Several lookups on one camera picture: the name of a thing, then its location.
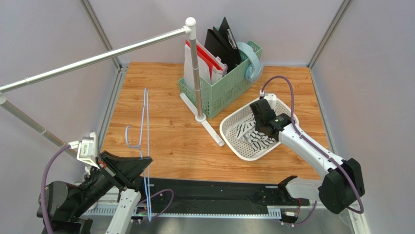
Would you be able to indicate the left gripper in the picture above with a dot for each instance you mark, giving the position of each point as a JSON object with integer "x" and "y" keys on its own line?
{"x": 121, "y": 170}

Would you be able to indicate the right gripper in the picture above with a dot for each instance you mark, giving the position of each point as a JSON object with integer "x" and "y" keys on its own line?
{"x": 263, "y": 120}

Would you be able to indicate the black white striped tank top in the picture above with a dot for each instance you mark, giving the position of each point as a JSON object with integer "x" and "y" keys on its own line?
{"x": 259, "y": 141}

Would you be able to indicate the blue wire hanger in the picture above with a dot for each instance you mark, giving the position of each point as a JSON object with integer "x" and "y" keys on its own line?
{"x": 146, "y": 173}

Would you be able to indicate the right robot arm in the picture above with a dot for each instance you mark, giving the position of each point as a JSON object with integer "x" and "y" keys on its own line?
{"x": 340, "y": 185}

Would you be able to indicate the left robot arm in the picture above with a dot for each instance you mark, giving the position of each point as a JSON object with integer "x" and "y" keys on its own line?
{"x": 62, "y": 204}

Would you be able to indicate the white perforated plastic basket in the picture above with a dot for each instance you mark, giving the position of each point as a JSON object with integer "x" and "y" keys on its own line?
{"x": 241, "y": 149}

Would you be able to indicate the green plastic file basket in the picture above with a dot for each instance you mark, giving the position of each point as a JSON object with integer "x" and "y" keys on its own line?
{"x": 216, "y": 97}

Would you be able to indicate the white document folder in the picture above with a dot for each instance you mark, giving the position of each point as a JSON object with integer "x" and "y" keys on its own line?
{"x": 203, "y": 70}

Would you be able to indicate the red folder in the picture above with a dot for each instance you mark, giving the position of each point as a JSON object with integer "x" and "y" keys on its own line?
{"x": 209, "y": 58}

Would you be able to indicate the black folder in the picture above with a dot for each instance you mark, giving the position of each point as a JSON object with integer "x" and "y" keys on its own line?
{"x": 215, "y": 44}

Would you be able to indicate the black clipboard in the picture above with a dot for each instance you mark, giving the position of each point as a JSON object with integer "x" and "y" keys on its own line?
{"x": 225, "y": 37}

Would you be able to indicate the silver clothes rack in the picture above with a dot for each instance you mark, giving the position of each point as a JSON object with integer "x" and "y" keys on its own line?
{"x": 188, "y": 29}

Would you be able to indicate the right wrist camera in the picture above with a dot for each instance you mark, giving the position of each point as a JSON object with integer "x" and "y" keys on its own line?
{"x": 269, "y": 99}

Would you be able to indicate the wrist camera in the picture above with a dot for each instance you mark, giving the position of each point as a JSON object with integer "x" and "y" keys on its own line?
{"x": 269, "y": 99}
{"x": 86, "y": 150}

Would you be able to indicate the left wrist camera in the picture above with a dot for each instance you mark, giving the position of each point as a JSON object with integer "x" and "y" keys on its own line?
{"x": 86, "y": 150}

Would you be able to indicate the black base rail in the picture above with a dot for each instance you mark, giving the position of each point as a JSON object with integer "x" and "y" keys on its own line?
{"x": 196, "y": 198}

